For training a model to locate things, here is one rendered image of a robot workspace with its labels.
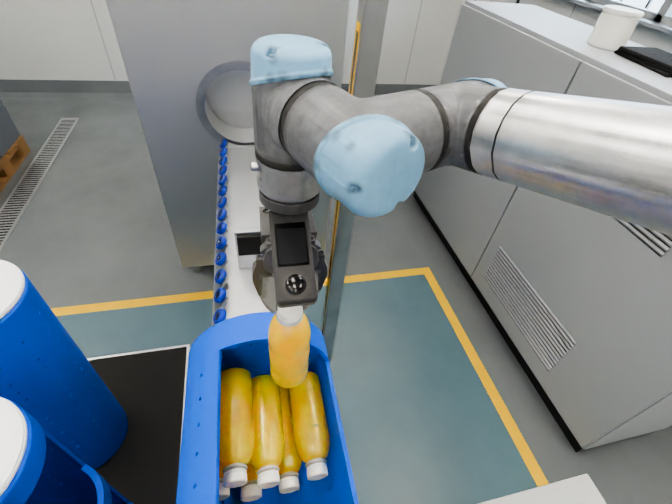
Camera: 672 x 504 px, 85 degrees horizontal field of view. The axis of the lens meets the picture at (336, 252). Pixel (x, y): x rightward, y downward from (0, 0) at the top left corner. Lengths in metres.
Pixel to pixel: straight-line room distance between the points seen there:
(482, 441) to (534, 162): 1.87
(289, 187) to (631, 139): 0.28
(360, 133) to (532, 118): 0.13
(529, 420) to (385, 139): 2.09
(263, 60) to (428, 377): 1.96
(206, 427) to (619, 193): 0.59
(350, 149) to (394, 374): 1.90
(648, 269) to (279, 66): 1.58
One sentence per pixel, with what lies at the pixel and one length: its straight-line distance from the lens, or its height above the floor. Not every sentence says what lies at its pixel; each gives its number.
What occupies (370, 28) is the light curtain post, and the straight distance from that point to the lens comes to 1.05.
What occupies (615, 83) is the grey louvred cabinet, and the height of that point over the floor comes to 1.41.
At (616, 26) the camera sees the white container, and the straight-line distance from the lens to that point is 2.18.
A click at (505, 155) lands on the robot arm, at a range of 0.33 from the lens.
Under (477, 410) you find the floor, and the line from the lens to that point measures 2.17.
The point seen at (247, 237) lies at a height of 1.08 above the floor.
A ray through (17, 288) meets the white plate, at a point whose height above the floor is 1.04.
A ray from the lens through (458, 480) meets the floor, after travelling 2.00.
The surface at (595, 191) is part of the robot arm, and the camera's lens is 0.30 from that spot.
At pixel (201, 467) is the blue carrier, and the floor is 1.20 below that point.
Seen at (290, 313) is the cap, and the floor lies 1.37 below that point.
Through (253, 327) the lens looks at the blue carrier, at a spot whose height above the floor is 1.23.
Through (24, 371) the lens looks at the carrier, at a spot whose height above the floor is 0.84.
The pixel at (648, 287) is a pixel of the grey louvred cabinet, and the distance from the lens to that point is 1.76.
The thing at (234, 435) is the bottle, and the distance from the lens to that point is 0.72.
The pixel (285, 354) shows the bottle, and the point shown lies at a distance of 0.60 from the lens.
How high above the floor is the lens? 1.81
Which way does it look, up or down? 43 degrees down
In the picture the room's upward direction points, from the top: 7 degrees clockwise
